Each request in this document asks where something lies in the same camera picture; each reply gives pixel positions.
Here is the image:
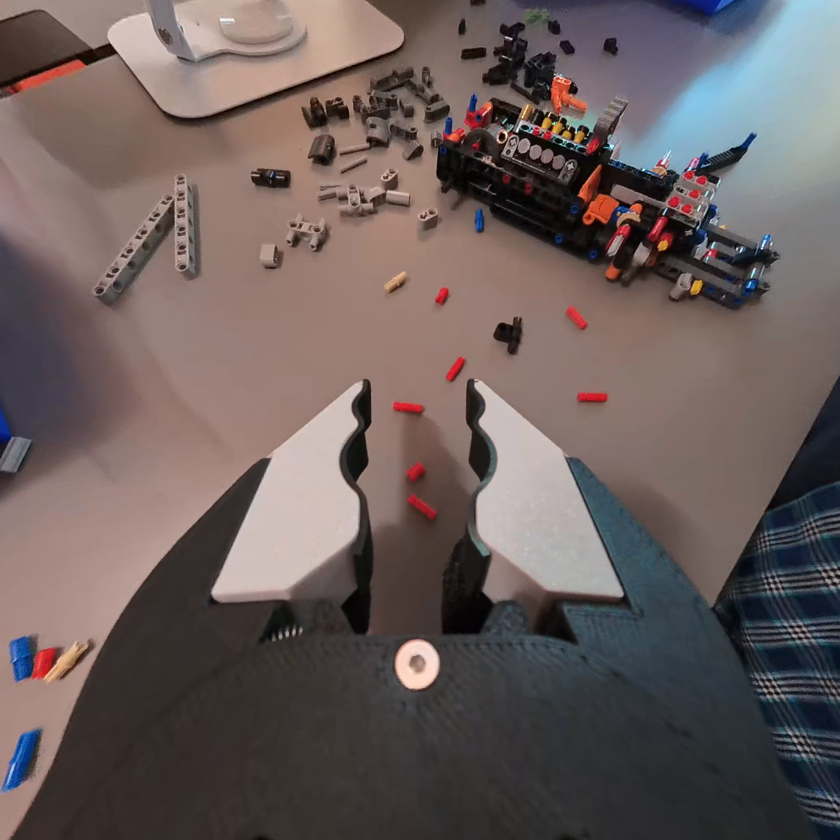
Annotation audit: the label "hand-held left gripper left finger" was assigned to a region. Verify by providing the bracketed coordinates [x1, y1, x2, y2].
[210, 379, 374, 634]

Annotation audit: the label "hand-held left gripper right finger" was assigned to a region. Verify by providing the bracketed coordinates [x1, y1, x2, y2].
[441, 378, 626, 636]

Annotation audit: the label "lego car chassis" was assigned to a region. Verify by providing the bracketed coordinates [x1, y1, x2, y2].
[435, 94, 783, 311]

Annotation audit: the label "black lego gear rack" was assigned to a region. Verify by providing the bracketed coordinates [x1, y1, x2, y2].
[705, 133, 757, 173]

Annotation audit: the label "scattered red lego pins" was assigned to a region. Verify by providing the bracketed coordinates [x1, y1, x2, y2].
[392, 287, 609, 521]

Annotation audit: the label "long grey lego beam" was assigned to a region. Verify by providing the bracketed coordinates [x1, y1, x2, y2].
[173, 173, 200, 278]
[92, 192, 177, 305]

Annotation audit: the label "pile of grey lego pieces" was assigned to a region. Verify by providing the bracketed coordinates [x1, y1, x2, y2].
[259, 64, 454, 270]

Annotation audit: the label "pile of black lego pieces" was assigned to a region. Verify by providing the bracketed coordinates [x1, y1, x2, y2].
[458, 16, 619, 106]

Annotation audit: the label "person's torso in plaid shirt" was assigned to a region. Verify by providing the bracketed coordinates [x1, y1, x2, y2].
[714, 377, 840, 837]

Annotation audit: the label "black and orange object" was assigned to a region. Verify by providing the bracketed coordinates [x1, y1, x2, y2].
[0, 10, 93, 96]

